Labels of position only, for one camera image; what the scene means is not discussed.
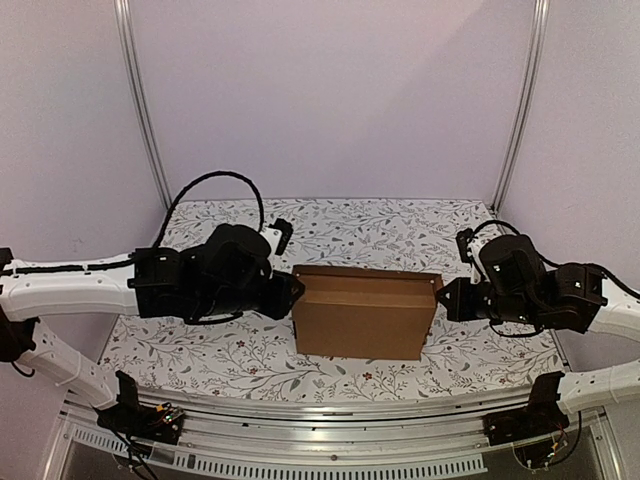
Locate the right aluminium frame post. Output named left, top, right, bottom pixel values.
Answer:
left=490, top=0, right=550, bottom=216

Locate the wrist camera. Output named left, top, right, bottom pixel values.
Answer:
left=479, top=234, right=546, bottom=301
left=202, top=224, right=271, bottom=295

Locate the left aluminium frame post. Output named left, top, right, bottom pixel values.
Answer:
left=114, top=0, right=173, bottom=210

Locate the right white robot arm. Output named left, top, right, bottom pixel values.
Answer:
left=437, top=263, right=639, bottom=436

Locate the aluminium frame post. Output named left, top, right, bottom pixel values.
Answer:
left=114, top=0, right=173, bottom=210
left=490, top=0, right=550, bottom=216

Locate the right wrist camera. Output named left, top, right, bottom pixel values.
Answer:
left=479, top=234, right=546, bottom=301

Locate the brown cardboard box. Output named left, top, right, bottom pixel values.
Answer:
left=291, top=265, right=443, bottom=361

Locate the front aluminium rail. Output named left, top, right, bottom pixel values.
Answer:
left=42, top=384, right=621, bottom=480

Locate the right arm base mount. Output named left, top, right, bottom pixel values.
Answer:
left=482, top=371, right=570, bottom=446

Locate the floral patterned table mat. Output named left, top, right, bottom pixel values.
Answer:
left=100, top=199, right=563, bottom=403

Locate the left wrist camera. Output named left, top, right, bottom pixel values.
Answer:
left=202, top=224, right=271, bottom=295

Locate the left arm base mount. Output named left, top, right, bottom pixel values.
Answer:
left=96, top=371, right=185, bottom=445

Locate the black camera cable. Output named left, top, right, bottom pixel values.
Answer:
left=469, top=219, right=521, bottom=241
left=149, top=170, right=265, bottom=251

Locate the left black camera cable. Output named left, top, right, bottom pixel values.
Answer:
left=149, top=170, right=265, bottom=251

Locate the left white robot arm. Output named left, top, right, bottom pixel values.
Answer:
left=1, top=246, right=305, bottom=434

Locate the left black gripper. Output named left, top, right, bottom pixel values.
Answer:
left=197, top=271, right=306, bottom=321

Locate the right black camera cable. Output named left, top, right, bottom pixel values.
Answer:
left=469, top=219, right=521, bottom=241

